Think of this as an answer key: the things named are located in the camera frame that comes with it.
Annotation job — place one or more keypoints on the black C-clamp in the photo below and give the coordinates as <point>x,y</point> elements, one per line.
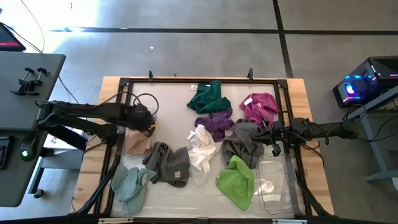
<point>37,81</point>
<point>21,87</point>

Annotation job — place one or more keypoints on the black monitor with red bar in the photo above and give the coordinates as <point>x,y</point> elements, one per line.
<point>7,40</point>

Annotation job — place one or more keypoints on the silver bracket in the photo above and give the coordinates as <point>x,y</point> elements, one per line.
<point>115,220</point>
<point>289,221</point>

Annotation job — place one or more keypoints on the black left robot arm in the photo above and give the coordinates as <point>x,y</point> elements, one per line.
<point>93,110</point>

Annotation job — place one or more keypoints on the grey metal desk stand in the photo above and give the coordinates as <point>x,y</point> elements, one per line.
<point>373,146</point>

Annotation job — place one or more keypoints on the black metal table frame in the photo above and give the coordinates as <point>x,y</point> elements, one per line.
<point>174,80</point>

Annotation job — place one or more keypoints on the magenta towel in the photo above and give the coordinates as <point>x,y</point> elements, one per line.
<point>261,105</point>

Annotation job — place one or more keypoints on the purple towel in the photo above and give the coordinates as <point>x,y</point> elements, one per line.
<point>217,123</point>

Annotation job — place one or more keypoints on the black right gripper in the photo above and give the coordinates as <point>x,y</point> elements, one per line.
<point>278,132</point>

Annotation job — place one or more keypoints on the black frame clamp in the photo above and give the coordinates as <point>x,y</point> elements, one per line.
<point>250,74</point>
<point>150,75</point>

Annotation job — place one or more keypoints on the lime green towel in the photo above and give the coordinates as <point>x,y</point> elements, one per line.
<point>236,183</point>

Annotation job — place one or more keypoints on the dark grey towel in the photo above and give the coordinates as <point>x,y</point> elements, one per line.
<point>241,144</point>

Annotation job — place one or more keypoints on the grey side desk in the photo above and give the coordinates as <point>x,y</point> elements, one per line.
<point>18,93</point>

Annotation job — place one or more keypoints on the black keyboard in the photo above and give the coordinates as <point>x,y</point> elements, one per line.
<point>4,152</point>

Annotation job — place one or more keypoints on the grey towel with tag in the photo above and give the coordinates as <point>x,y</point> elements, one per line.
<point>168,165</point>

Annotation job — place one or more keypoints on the peach towel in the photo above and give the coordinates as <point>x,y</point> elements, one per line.
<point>135,142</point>

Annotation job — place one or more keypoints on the white paper sheet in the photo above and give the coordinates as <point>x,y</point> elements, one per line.
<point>59,141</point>

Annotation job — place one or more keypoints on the black computer mouse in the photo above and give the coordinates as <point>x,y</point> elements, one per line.
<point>28,146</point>

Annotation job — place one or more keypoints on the sage green towel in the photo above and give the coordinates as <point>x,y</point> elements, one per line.
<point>130,186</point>

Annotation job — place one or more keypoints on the dark green towel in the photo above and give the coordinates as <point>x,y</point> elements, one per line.
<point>206,96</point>

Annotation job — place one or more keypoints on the white towel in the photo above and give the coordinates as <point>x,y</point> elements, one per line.
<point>202,152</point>

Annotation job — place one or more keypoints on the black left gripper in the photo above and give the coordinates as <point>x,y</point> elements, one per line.
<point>141,118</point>

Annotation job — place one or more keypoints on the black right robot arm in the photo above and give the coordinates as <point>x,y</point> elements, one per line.
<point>329,130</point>

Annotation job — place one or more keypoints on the computer tower with coloured lights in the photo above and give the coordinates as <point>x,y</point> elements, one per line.
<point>363,84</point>

